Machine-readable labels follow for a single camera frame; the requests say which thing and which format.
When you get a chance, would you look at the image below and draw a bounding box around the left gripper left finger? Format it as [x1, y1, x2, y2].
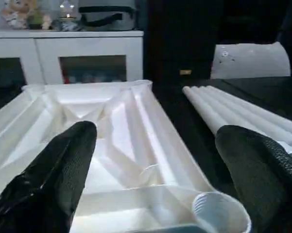
[0, 120, 98, 233]

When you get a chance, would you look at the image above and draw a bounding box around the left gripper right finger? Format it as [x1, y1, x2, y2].
[214, 125, 292, 233]

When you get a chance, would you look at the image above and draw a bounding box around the black work mat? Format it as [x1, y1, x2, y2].
[0, 77, 292, 233]

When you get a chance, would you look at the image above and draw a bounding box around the white glass-door cabinet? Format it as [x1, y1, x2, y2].
[0, 30, 145, 86]

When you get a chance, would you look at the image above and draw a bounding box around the black tall cabinet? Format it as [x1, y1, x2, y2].
[143, 0, 221, 80]

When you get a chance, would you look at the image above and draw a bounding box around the beige plush toy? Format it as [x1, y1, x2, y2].
[1, 0, 52, 30]

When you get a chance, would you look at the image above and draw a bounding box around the clear glass ornament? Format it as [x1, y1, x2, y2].
[58, 0, 76, 23]

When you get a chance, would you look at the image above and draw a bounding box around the grey bag black handle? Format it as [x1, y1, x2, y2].
[78, 4, 137, 32]

